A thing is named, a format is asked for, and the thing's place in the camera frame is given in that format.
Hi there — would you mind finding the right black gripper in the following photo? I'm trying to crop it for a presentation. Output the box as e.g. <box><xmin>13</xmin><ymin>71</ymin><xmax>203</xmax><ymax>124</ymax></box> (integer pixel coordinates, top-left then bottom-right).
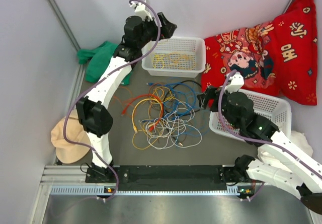
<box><xmin>197</xmin><ymin>85</ymin><xmax>239</xmax><ymax>129</ymax></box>

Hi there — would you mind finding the thick yellow ethernet cable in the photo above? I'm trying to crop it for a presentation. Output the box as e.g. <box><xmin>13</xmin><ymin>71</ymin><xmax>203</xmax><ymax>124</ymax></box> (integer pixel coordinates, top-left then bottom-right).
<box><xmin>130</xmin><ymin>98</ymin><xmax>162</xmax><ymax>151</ymax></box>

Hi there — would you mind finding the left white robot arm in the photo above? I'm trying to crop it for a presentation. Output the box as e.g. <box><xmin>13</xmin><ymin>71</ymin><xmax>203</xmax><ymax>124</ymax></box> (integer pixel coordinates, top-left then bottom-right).
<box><xmin>76</xmin><ymin>12</ymin><xmax>177</xmax><ymax>183</ymax></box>

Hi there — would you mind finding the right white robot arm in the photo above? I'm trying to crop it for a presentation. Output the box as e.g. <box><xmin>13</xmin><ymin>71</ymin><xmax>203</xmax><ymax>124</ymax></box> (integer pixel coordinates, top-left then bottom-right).
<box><xmin>197</xmin><ymin>87</ymin><xmax>321</xmax><ymax>214</ymax></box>

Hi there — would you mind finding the white basket at back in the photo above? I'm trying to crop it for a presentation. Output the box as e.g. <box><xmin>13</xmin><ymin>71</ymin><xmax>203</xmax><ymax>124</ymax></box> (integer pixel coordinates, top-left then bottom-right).
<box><xmin>141</xmin><ymin>36</ymin><xmax>206</xmax><ymax>78</ymax></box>

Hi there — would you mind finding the white basket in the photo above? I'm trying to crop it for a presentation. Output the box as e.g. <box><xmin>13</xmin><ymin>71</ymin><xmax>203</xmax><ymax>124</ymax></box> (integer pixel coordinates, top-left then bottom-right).
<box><xmin>209</xmin><ymin>89</ymin><xmax>292</xmax><ymax>141</ymax></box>
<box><xmin>141</xmin><ymin>36</ymin><xmax>206</xmax><ymax>78</ymax></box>

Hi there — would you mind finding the white basket at right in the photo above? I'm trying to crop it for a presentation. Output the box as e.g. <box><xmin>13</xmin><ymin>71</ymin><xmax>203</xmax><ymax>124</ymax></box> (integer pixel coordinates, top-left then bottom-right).
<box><xmin>209</xmin><ymin>89</ymin><xmax>292</xmax><ymax>141</ymax></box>

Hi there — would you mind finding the green cloth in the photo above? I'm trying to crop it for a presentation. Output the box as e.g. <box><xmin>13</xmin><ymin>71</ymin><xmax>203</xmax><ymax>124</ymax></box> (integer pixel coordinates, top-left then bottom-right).
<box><xmin>76</xmin><ymin>41</ymin><xmax>118</xmax><ymax>84</ymax></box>

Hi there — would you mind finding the red patterned cloth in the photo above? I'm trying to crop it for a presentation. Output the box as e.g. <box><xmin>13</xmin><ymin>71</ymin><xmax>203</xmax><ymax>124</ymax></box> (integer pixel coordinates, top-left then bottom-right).
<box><xmin>201</xmin><ymin>0</ymin><xmax>318</xmax><ymax>106</ymax></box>

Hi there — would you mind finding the white cloth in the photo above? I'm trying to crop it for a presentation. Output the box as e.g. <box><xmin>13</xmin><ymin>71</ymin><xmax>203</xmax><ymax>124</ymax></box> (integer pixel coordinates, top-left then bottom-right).
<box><xmin>258</xmin><ymin>130</ymin><xmax>313</xmax><ymax>168</ymax></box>

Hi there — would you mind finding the beige cloth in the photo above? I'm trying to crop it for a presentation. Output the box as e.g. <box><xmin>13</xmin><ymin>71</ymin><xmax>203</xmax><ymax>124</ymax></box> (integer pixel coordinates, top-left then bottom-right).
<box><xmin>51</xmin><ymin>109</ymin><xmax>90</xmax><ymax>164</ymax></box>

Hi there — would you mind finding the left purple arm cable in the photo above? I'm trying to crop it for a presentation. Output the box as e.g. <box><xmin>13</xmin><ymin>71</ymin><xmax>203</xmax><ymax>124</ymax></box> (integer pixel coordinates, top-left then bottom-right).
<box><xmin>62</xmin><ymin>0</ymin><xmax>162</xmax><ymax>202</ymax></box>

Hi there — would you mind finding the black cable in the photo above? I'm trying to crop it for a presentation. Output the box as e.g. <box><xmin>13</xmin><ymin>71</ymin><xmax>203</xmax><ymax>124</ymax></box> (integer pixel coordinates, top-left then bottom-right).
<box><xmin>148</xmin><ymin>80</ymin><xmax>207</xmax><ymax>144</ymax></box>

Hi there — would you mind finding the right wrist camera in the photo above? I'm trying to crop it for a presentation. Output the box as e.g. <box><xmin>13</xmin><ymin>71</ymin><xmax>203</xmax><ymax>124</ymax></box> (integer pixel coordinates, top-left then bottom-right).
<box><xmin>224</xmin><ymin>72</ymin><xmax>244</xmax><ymax>93</ymax></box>

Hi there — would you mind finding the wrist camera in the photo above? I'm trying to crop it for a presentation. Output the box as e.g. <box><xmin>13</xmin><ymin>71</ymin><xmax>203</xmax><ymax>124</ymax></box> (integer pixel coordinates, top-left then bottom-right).
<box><xmin>224</xmin><ymin>72</ymin><xmax>244</xmax><ymax>93</ymax></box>
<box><xmin>129</xmin><ymin>1</ymin><xmax>154</xmax><ymax>22</ymax></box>

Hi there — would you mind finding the blue cable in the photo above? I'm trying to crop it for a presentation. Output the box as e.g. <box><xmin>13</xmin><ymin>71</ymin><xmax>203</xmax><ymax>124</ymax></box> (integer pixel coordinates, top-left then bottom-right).
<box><xmin>146</xmin><ymin>82</ymin><xmax>209</xmax><ymax>146</ymax></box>

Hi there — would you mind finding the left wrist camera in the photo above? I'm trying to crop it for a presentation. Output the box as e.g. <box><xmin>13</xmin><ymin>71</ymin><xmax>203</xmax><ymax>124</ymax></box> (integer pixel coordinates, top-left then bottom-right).
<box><xmin>129</xmin><ymin>1</ymin><xmax>154</xmax><ymax>22</ymax></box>

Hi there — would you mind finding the white cable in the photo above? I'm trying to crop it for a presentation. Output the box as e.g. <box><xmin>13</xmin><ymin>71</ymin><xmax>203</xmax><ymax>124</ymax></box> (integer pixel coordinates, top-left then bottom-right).
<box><xmin>139</xmin><ymin>103</ymin><xmax>203</xmax><ymax>151</ymax></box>

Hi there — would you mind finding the thin orange cable on table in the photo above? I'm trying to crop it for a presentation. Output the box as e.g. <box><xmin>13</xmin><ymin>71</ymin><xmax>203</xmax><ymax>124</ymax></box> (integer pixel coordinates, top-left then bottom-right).
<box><xmin>112</xmin><ymin>86</ymin><xmax>134</xmax><ymax>108</ymax></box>

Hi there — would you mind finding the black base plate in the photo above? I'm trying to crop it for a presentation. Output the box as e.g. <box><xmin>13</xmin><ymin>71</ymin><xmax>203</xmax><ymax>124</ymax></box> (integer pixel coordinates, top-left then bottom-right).
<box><xmin>85</xmin><ymin>165</ymin><xmax>242</xmax><ymax>191</ymax></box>

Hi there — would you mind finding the grey slotted cable duct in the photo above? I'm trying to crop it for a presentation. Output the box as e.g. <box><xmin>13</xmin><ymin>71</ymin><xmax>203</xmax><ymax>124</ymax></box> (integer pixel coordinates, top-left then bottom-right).
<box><xmin>50</xmin><ymin>185</ymin><xmax>254</xmax><ymax>197</ymax></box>

